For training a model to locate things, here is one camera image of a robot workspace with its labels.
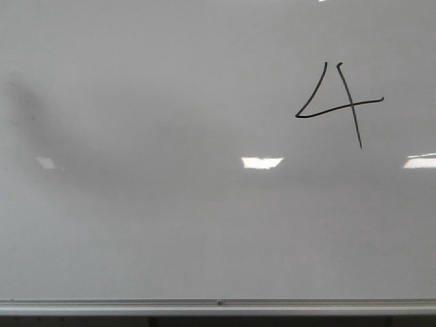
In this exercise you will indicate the white glossy whiteboard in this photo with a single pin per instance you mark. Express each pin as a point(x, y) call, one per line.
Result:
point(217, 149)

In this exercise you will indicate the aluminium whiteboard tray rail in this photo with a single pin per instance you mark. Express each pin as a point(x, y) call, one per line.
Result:
point(217, 307)

